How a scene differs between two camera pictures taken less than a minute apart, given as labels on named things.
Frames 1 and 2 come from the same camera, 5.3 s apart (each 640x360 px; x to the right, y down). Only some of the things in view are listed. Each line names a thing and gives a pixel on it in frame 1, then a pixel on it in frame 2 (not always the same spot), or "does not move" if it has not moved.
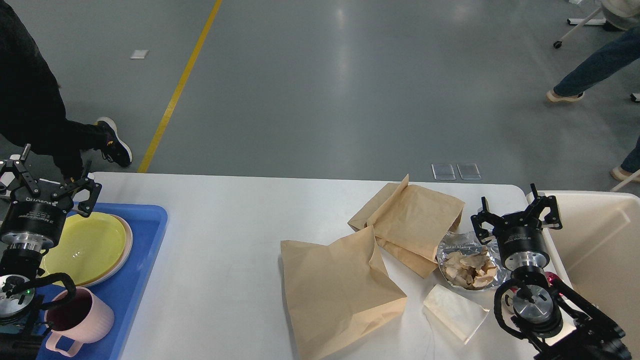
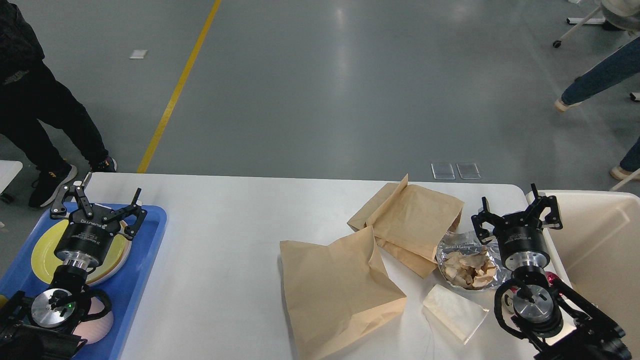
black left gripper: [33, 222] to [88, 238]
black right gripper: [521, 243] does not move
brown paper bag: [411, 221] does not move
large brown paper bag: [334, 292] does not move
